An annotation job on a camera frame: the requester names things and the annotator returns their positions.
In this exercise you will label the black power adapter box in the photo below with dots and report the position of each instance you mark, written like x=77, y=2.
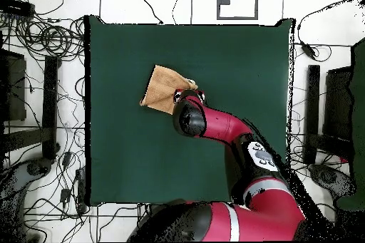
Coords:
x=17, y=6

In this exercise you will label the dark green table cloth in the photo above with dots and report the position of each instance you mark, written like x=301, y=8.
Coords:
x=228, y=55

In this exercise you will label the tan terry towel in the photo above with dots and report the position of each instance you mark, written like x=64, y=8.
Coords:
x=161, y=89

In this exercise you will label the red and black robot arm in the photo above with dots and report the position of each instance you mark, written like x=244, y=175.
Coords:
x=222, y=123

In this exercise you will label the black stand beam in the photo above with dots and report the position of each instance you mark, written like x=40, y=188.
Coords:
x=312, y=112
x=50, y=106

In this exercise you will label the office chair base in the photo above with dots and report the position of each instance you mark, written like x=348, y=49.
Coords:
x=34, y=169
x=330, y=177

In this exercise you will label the black cross beam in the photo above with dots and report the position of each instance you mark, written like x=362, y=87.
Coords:
x=25, y=137

